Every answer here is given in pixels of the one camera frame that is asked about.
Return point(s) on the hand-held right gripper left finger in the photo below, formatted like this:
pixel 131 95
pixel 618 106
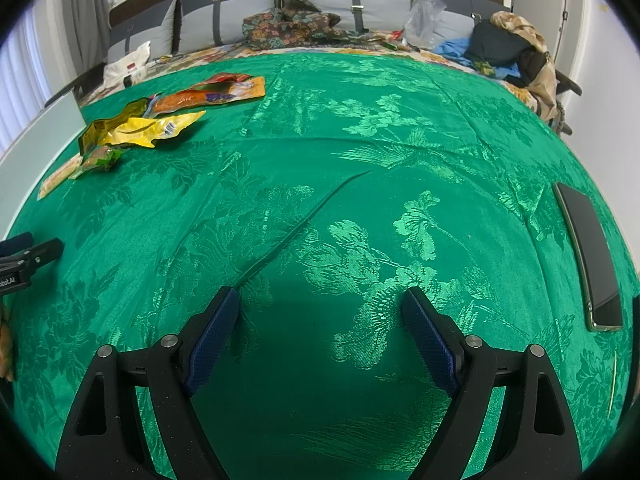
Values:
pixel 212 340

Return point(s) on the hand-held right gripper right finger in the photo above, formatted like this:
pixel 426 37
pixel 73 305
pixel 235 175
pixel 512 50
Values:
pixel 430 342

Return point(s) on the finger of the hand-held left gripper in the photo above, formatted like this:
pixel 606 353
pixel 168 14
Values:
pixel 15 242
pixel 42 252

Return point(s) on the long beige stick snack packet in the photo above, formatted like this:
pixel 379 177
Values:
pixel 57 177

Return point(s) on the white storage box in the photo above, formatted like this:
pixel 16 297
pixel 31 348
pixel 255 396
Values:
pixel 30 160

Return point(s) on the small green snack packet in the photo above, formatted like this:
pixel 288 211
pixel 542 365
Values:
pixel 102 159

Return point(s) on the bright yellow snack packet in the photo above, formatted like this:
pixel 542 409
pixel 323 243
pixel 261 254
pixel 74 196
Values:
pixel 150 130

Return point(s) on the orange clear-edged snack packet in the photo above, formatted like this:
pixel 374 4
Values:
pixel 185 100

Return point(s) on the white sheer curtain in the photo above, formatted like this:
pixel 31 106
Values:
pixel 25 95

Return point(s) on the black smartphone dark screen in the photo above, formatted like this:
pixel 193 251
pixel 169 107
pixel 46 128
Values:
pixel 592 260

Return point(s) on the green floral blanket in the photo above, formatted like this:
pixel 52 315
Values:
pixel 350 160

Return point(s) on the white plastic bag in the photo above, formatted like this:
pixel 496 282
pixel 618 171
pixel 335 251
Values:
pixel 117 67

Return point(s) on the grey curtain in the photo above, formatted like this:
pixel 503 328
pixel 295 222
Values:
pixel 87 0

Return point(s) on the colourful floral bed sheet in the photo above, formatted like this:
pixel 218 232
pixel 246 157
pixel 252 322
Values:
pixel 220 52

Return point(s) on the green patterned cloth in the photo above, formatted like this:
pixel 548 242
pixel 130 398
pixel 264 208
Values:
pixel 484 66

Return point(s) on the blue cloth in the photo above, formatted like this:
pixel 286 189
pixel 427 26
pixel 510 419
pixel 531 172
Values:
pixel 452 50

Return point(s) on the dark wooden chair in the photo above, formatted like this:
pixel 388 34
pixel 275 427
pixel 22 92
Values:
pixel 567 82

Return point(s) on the small colourful wrappers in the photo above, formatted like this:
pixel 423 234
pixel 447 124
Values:
pixel 395 42

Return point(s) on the black bag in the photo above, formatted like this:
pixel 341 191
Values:
pixel 495 45

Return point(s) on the dark floral patterned clothing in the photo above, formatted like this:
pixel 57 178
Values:
pixel 280 27

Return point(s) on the clear plastic bag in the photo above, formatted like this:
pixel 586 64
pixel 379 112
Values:
pixel 422 20

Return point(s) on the white door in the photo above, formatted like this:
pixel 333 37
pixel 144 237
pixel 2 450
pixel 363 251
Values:
pixel 575 25

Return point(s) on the dark wooden bed rail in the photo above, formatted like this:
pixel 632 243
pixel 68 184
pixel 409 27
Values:
pixel 70 87

